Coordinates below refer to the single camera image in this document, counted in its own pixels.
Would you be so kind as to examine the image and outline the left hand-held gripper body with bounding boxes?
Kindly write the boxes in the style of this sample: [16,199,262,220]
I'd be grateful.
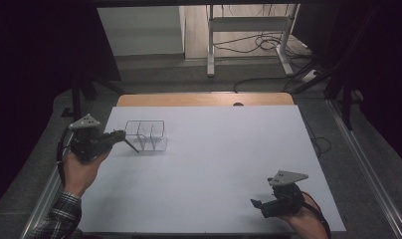
[69,114,111,164]

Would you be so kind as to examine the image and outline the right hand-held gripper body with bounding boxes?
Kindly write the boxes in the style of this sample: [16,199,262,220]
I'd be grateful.
[260,169,309,220]

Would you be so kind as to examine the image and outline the clear divided organizer box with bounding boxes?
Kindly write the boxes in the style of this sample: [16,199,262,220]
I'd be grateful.
[123,119,169,153]

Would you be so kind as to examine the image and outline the person's right hand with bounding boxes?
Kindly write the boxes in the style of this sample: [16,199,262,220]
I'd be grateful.
[278,194,326,239]

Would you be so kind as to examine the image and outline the person's left hand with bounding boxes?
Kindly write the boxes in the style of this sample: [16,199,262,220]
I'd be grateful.
[61,148,111,199]

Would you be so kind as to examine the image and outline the black metal stand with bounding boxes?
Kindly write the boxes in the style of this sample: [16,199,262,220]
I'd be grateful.
[322,64,361,131]
[60,77,127,132]

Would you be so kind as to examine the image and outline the white table cover sheet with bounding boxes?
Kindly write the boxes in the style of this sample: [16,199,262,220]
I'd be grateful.
[79,105,346,234]

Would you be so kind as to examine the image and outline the wooden table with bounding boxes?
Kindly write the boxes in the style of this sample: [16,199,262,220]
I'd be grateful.
[116,92,296,108]

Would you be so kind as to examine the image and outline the white cabinet panel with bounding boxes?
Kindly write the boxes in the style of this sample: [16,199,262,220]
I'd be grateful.
[97,5,187,57]

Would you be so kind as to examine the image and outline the white power strip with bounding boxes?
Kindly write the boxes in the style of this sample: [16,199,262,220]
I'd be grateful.
[301,69,320,84]

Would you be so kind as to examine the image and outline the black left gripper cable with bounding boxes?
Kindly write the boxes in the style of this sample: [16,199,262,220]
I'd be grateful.
[56,126,75,187]

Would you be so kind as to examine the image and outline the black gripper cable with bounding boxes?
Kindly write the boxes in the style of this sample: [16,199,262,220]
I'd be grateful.
[301,190,332,239]
[56,126,75,187]

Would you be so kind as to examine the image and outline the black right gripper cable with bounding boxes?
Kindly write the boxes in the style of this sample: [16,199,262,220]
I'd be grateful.
[301,190,332,239]

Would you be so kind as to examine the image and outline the thin black looped cable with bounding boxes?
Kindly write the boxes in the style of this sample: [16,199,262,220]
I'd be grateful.
[308,134,333,159]

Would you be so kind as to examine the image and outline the aluminium rail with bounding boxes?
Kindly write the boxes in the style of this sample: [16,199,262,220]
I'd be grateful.
[19,105,93,239]
[325,99,402,239]

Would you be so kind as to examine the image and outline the long black floor cable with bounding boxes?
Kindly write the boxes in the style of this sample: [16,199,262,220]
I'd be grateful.
[233,77,291,94]

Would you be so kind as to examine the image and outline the tangled black floor cables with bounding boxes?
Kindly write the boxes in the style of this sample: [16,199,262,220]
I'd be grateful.
[212,31,292,55]

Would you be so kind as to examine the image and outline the white desk frame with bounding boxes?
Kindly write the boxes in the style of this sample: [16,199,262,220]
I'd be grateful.
[206,3,302,79]

